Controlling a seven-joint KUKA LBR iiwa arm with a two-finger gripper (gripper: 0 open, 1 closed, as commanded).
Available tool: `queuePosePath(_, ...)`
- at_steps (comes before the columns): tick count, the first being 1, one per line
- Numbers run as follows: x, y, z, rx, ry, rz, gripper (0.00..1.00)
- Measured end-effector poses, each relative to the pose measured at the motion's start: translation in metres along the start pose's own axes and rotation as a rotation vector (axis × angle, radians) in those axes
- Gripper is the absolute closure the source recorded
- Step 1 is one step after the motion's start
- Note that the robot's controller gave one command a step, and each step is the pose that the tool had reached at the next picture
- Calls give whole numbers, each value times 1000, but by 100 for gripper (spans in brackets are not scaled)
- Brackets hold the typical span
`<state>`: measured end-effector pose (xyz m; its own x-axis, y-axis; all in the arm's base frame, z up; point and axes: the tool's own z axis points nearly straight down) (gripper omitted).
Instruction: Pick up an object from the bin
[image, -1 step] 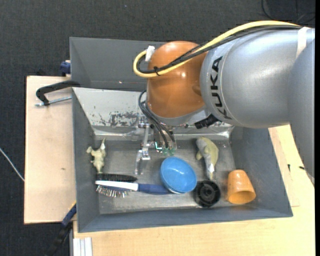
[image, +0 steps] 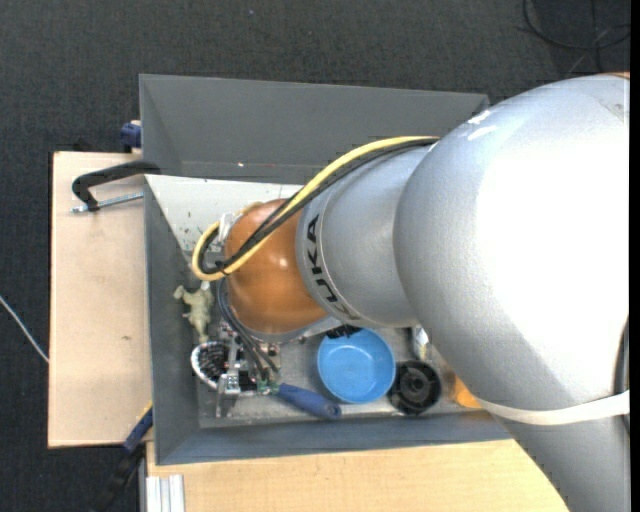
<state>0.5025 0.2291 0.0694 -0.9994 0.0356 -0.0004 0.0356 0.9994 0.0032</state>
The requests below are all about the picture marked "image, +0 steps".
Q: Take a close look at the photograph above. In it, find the grey metal bin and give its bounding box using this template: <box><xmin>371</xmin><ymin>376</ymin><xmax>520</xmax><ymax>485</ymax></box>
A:
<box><xmin>138</xmin><ymin>73</ymin><xmax>512</xmax><ymax>467</ymax></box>

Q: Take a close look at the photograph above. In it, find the pale wood flat board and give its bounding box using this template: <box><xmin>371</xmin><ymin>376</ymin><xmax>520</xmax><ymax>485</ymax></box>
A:
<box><xmin>46</xmin><ymin>150</ymin><xmax>155</xmax><ymax>449</ymax></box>

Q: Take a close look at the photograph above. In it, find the pale green toy animal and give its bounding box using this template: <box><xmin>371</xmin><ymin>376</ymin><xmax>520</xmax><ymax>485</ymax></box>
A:
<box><xmin>172</xmin><ymin>281</ymin><xmax>217</xmax><ymax>345</ymax></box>

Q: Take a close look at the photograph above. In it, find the black and white oval object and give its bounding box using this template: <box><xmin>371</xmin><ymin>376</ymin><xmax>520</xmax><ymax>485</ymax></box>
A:
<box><xmin>190</xmin><ymin>340</ymin><xmax>235</xmax><ymax>387</ymax></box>

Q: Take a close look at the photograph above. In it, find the orange round object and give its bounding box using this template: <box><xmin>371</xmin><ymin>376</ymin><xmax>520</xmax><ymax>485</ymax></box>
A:
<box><xmin>448</xmin><ymin>372</ymin><xmax>483</xmax><ymax>410</ymax></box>

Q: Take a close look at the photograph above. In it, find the blue handled tool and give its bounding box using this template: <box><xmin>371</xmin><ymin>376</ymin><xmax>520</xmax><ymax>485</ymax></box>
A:
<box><xmin>273</xmin><ymin>382</ymin><xmax>343</xmax><ymax>420</ymax></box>

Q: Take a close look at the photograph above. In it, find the blue bowl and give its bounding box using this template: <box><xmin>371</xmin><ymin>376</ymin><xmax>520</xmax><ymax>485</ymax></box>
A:
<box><xmin>316</xmin><ymin>327</ymin><xmax>398</xmax><ymax>405</ymax></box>

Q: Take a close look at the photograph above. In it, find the black round ribbed lid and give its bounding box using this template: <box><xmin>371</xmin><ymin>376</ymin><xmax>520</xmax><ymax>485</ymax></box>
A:
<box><xmin>386</xmin><ymin>359</ymin><xmax>444</xmax><ymax>417</ymax></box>

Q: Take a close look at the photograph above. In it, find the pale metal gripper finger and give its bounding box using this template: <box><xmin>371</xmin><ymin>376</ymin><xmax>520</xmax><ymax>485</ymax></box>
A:
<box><xmin>214</xmin><ymin>373</ymin><xmax>242</xmax><ymax>419</ymax></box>

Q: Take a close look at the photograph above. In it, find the white and yellow small object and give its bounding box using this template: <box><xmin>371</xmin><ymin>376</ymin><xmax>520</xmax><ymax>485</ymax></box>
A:
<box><xmin>411</xmin><ymin>324</ymin><xmax>432</xmax><ymax>362</ymax></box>

